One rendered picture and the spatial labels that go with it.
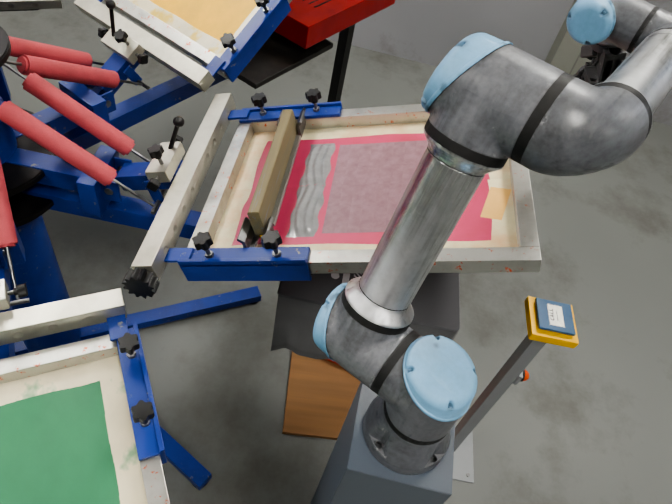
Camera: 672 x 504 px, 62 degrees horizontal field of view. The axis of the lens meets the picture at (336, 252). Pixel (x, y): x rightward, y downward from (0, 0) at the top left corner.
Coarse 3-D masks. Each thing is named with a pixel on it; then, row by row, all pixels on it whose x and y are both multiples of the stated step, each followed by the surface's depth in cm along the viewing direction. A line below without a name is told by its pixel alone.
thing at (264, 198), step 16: (288, 112) 152; (288, 128) 149; (272, 144) 143; (288, 144) 149; (272, 160) 139; (272, 176) 136; (256, 192) 131; (272, 192) 136; (256, 208) 127; (272, 208) 135; (256, 224) 129
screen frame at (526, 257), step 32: (256, 128) 166; (224, 160) 154; (512, 160) 134; (224, 192) 145; (512, 192) 131; (320, 256) 124; (352, 256) 122; (448, 256) 117; (480, 256) 116; (512, 256) 114
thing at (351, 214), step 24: (288, 192) 146; (336, 192) 142; (360, 192) 141; (384, 192) 139; (480, 192) 134; (288, 216) 139; (336, 216) 136; (360, 216) 135; (384, 216) 134; (288, 240) 134; (312, 240) 132; (336, 240) 131; (360, 240) 130; (456, 240) 125; (480, 240) 124
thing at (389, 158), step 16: (304, 144) 159; (336, 144) 156; (352, 144) 155; (368, 144) 154; (384, 144) 153; (400, 144) 151; (416, 144) 150; (304, 160) 154; (336, 160) 151; (352, 160) 150; (368, 160) 149; (384, 160) 148; (400, 160) 147; (416, 160) 146; (256, 176) 153; (336, 176) 147; (352, 176) 146; (368, 176) 145; (384, 176) 144; (400, 176) 142
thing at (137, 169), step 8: (128, 168) 150; (136, 168) 150; (144, 168) 149; (120, 176) 148; (128, 176) 148; (136, 176) 147; (144, 176) 147; (128, 184) 150; (136, 184) 149; (144, 184) 149; (168, 184) 148
